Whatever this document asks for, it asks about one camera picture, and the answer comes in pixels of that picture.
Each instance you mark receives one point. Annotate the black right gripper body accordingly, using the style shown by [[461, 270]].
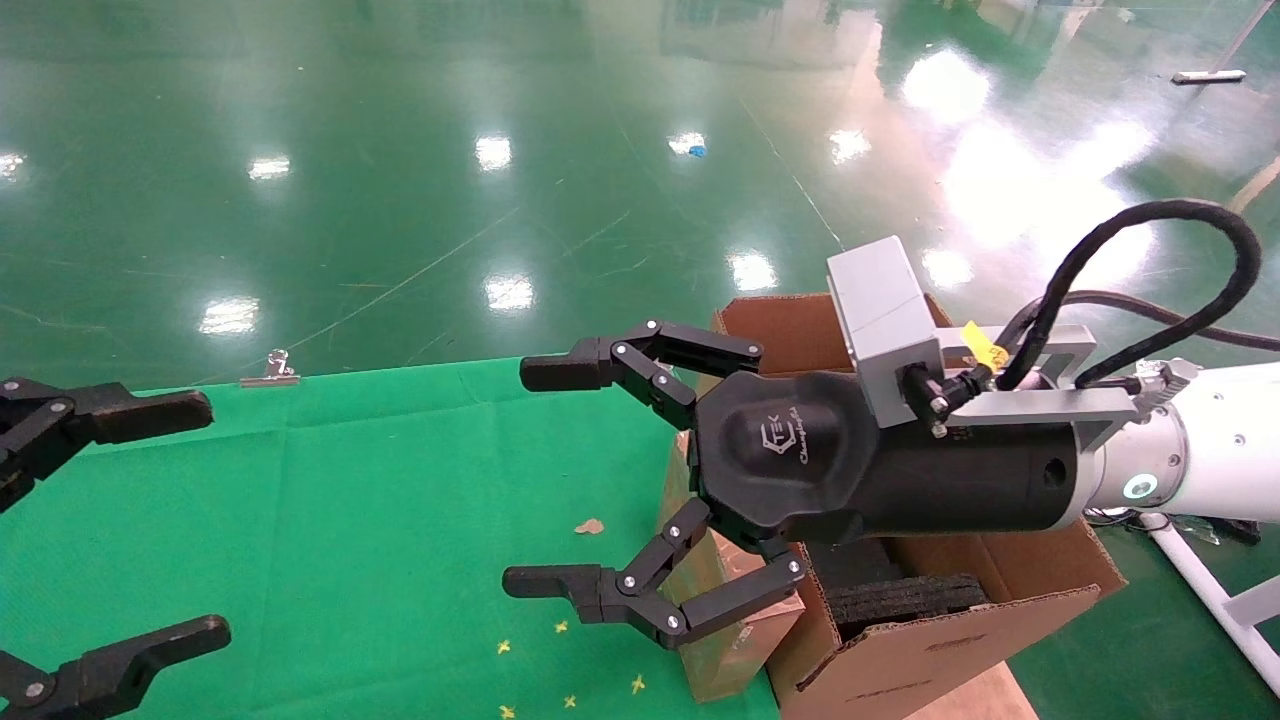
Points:
[[800, 470]]

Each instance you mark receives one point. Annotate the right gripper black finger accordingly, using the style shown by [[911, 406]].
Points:
[[625, 598], [600, 362]]

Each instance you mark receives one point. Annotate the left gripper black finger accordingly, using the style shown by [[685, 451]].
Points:
[[120, 415], [110, 675]]

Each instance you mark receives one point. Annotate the small long cardboard box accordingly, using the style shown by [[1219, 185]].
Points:
[[730, 655]]

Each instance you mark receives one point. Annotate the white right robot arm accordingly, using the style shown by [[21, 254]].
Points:
[[1230, 450]]

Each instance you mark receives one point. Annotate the small brown cardboard scrap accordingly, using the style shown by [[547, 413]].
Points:
[[589, 526]]

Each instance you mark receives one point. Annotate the large open cardboard carton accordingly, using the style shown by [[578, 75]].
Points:
[[900, 670]]

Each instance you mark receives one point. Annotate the silver binder clip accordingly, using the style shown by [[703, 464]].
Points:
[[272, 375]]

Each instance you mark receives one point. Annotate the black ribbed foam block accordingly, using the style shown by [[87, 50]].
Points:
[[900, 600]]

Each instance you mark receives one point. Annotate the green table cloth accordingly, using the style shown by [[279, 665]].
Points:
[[350, 520]]

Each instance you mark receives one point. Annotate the white flat floor bar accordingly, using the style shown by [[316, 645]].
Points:
[[1208, 76]]

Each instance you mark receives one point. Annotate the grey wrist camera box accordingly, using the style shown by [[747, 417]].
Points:
[[885, 320]]

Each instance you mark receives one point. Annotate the grey metal camera bracket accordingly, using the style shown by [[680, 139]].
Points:
[[1040, 405]]

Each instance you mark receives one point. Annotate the white pipe frame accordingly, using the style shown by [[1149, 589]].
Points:
[[1200, 585]]

